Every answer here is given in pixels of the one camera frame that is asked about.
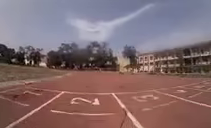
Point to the red running track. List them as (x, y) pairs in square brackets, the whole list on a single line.
[(103, 83)]

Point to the row of trees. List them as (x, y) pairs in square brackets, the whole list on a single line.
[(76, 56)]

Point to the long pale multi-storey building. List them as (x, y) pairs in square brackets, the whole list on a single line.
[(179, 60)]

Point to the small white building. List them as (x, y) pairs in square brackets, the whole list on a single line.
[(42, 63)]

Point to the dry grass field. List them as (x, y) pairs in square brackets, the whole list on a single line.
[(19, 71)]

